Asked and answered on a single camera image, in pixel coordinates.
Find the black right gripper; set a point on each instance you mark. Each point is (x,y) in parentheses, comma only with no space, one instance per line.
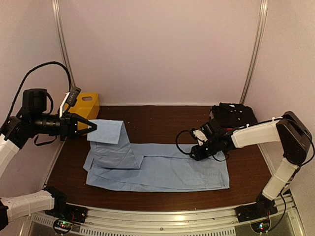
(199,156)

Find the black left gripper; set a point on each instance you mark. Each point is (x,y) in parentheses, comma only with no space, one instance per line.
(67,126)

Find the light blue long sleeve shirt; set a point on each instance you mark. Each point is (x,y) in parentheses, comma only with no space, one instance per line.
(114,163)

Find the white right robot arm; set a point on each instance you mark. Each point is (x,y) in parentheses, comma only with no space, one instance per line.
(285,143)

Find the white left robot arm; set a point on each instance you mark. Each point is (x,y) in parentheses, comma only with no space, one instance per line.
(14,134)

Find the black folded button shirt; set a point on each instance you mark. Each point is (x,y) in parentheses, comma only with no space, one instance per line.
(231,115)

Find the yellow plastic basket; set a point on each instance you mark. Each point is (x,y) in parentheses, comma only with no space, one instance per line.
(87,106)

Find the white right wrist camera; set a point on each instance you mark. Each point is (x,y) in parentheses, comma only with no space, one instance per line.
(199,136)

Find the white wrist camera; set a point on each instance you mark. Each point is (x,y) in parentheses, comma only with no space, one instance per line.
(199,136)
(69,100)

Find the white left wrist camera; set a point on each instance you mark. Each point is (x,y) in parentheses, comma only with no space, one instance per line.
(69,100)

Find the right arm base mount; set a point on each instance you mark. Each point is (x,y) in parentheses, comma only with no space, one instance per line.
(253,211)

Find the aluminium front rail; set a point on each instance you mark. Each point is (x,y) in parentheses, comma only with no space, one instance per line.
(221,221)

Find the aluminium left corner post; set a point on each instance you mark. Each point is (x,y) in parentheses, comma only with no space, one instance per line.
(61,39)

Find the aluminium corner post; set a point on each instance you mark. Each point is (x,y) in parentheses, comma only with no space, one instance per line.
(61,39)
(262,18)

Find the aluminium right corner post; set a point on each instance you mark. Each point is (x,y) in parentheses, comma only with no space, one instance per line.
(262,18)

